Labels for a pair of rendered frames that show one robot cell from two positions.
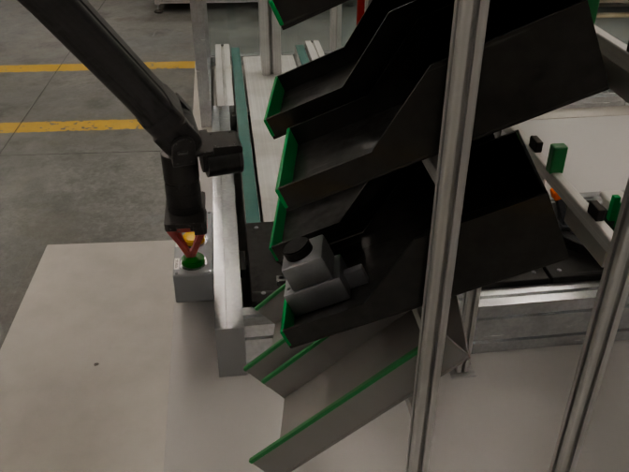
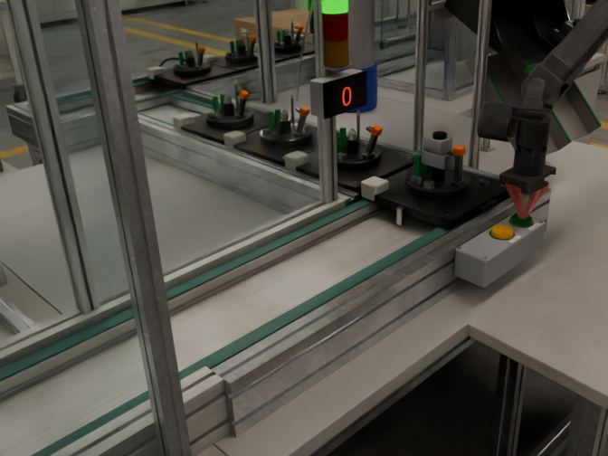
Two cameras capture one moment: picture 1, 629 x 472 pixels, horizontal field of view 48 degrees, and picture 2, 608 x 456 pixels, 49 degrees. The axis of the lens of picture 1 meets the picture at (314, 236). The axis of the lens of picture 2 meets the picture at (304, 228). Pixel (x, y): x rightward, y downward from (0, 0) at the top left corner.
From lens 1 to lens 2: 2.25 m
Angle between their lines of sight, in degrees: 101
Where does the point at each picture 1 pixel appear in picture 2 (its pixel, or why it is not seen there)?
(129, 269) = (541, 320)
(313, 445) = (578, 106)
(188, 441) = (592, 217)
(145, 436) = not seen: outside the picture
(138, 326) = (573, 277)
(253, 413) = not seen: hidden behind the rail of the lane
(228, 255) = (489, 215)
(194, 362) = (554, 242)
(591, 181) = not seen: hidden behind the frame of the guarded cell
